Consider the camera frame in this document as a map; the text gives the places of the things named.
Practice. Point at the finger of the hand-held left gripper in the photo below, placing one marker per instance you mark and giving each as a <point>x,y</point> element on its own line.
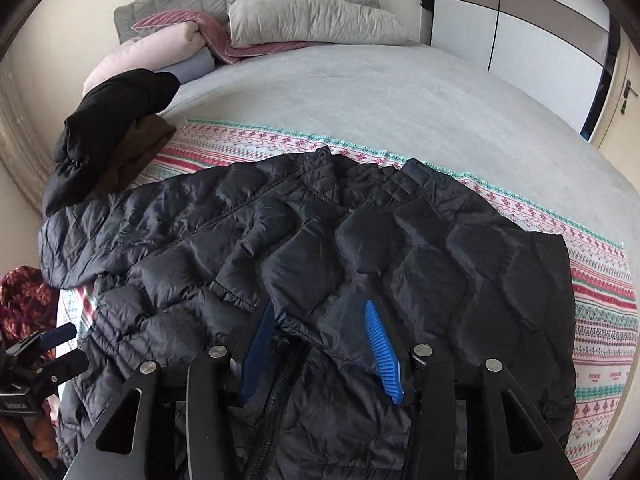
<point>65,365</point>
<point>59,333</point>

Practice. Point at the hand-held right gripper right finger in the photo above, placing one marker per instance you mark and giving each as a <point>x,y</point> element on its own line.
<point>382,350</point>

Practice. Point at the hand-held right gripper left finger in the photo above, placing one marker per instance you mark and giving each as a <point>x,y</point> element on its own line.
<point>256,355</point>

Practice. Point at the dark navy quilted puffer jacket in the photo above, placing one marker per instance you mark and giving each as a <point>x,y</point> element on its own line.
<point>350,260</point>

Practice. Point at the red floral cloth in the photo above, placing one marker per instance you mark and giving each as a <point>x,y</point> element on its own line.
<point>22,295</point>

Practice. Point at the brown garment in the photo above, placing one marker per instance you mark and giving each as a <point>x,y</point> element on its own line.
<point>137,155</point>

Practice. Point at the patterned knit blanket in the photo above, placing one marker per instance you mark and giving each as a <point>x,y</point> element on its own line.
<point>595,310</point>

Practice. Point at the black jacket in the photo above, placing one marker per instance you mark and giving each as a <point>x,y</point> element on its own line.
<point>110,115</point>

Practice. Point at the grey bed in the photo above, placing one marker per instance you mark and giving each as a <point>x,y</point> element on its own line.
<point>380,95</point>

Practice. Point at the lavender folded cloth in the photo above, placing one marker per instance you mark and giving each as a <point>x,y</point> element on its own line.
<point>192,67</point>

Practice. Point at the light pink folded blanket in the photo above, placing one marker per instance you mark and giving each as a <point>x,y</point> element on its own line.
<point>145,50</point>

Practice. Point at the pink velvet pillow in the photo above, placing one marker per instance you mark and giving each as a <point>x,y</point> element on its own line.
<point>210,35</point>

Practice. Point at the grey pillow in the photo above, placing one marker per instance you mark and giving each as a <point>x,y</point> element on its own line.
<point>310,20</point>

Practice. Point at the white and brown wardrobe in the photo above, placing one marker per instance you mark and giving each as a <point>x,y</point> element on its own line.
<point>520,25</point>

